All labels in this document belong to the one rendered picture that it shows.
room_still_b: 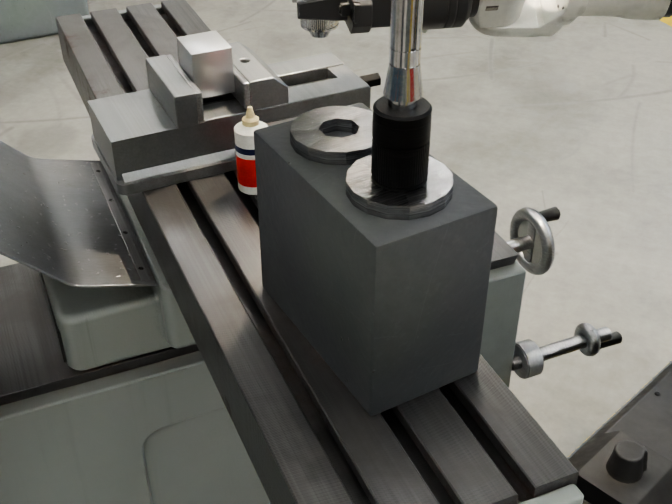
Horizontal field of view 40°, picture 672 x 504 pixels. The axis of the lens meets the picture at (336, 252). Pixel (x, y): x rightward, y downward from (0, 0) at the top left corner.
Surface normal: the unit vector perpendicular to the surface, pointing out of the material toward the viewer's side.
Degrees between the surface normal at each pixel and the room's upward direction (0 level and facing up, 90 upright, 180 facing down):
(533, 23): 25
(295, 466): 0
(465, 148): 0
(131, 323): 90
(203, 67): 90
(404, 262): 90
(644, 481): 0
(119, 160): 90
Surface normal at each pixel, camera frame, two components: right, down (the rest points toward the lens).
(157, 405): 0.40, 0.54
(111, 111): 0.00, -0.81
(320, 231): -0.87, 0.29
